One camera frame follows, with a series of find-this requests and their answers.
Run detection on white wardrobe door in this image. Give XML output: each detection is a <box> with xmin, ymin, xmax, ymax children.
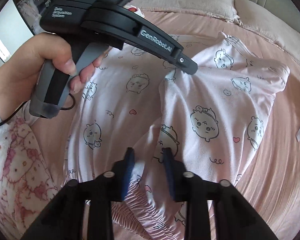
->
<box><xmin>0</xmin><ymin>0</ymin><xmax>33</xmax><ymax>63</ymax></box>

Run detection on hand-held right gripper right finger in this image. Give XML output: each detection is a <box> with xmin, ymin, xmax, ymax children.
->
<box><xmin>162</xmin><ymin>147</ymin><xmax>280</xmax><ymax>240</ymax></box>

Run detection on black cable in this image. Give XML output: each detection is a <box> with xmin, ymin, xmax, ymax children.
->
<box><xmin>0</xmin><ymin>94</ymin><xmax>75</xmax><ymax>130</ymax></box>

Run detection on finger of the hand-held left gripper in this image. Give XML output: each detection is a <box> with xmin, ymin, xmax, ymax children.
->
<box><xmin>174</xmin><ymin>49</ymin><xmax>198</xmax><ymax>75</ymax></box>

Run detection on beige checked pillow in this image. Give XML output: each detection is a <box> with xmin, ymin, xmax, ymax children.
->
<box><xmin>234</xmin><ymin>0</ymin><xmax>300</xmax><ymax>63</ymax></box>
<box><xmin>129</xmin><ymin>0</ymin><xmax>240</xmax><ymax>24</ymax></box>

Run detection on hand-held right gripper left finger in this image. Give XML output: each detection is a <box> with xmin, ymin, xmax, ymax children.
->
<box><xmin>20</xmin><ymin>148</ymin><xmax>135</xmax><ymax>240</ymax></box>

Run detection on pink printed pajama pants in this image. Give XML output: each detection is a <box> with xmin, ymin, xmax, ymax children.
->
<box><xmin>65</xmin><ymin>31</ymin><xmax>290</xmax><ymax>240</ymax></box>

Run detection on person's left hand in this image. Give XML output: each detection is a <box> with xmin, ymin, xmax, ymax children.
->
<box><xmin>0</xmin><ymin>32</ymin><xmax>103</xmax><ymax>120</ymax></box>

